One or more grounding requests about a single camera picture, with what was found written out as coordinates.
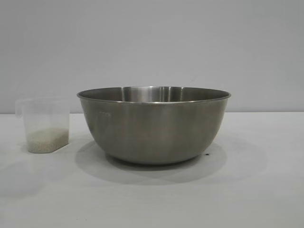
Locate stainless steel mixing bowl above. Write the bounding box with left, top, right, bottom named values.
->
left=76, top=86, right=232, bottom=166

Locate translucent plastic measuring cup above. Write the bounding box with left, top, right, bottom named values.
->
left=15, top=96, right=70, bottom=153

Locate white uncooked rice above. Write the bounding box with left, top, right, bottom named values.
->
left=26, top=127, right=70, bottom=153

